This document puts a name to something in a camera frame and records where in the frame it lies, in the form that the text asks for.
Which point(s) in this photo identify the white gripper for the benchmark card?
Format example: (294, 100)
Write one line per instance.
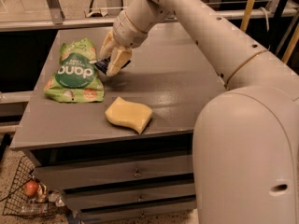
(127, 33)

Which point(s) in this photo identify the blue rxbar blueberry bar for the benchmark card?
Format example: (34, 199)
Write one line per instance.
(102, 66)

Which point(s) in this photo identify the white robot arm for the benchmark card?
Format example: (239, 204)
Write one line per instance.
(245, 140)

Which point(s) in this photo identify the green rice chip bag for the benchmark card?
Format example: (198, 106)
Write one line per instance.
(76, 80)

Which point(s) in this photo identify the yellow wavy sponge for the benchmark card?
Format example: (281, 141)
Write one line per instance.
(129, 114)

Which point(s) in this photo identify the grey drawer cabinet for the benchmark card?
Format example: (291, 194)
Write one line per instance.
(130, 155)

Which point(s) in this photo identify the top grey drawer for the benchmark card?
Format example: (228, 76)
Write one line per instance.
(95, 173)

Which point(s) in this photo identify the grey drawer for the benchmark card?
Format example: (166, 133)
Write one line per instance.
(142, 210)
(80, 201)
(95, 173)

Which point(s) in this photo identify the yellow wooden pole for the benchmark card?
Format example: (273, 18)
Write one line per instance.
(246, 16)

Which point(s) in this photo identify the middle grey drawer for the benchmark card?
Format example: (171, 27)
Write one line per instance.
(80, 201)

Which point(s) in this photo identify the red apple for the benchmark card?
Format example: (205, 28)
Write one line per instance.
(30, 188)

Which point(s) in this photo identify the bottom grey drawer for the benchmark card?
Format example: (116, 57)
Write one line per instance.
(142, 210)

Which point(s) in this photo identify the metal railing frame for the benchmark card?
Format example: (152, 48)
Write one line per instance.
(17, 12)

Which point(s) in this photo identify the black wire basket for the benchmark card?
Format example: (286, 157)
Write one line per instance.
(44, 204)

